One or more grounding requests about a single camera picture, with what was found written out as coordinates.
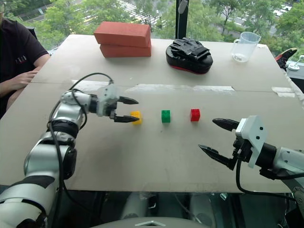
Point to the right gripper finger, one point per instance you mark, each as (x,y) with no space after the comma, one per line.
(213,154)
(226,124)

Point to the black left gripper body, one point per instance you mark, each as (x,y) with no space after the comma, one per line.
(114,111)

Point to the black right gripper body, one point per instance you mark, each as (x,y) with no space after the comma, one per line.
(243,149)

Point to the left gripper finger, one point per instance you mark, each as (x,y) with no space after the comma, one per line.
(126,119)
(128,101)

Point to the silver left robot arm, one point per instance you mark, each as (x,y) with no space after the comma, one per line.
(64,114)

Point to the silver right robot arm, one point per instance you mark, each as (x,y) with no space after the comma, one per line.
(285,156)

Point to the person's bare hand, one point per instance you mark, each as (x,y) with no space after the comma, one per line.
(23,79)

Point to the yellow toy brick cube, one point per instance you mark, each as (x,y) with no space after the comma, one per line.
(137,117)

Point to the red toy brick cube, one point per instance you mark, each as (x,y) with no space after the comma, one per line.
(195,115)

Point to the wrinkled clear tape strip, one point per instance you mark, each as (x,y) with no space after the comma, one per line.
(92,85)

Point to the green toy brick cube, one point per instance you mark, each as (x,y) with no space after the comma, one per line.
(166,116)

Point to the red foam brick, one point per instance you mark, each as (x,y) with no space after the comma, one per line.
(122,34)
(126,51)

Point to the long clear tape strip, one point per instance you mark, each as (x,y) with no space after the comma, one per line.
(180,88)

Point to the short clear tape strip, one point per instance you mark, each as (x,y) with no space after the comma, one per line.
(283,92)

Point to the black boxing pad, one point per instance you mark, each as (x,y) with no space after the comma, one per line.
(190,65)

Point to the clear plastic measuring cup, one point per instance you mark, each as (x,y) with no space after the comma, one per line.
(245,46)

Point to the black gloves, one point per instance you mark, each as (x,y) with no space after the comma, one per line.
(190,47)

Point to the red and black object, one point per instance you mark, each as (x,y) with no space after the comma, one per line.
(285,57)

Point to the white stand device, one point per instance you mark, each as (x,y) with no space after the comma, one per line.
(295,63)

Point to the grey robot torso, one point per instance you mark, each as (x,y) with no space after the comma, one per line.
(152,223)

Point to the person in black shirt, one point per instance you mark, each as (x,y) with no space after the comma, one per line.
(16,47)

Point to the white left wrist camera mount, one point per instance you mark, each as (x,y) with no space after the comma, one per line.
(107,99)

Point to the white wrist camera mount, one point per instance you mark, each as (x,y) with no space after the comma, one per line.
(254,133)
(107,99)

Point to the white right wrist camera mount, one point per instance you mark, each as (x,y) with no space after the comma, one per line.
(254,133)

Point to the black window frame post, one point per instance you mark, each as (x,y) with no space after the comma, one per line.
(181,23)

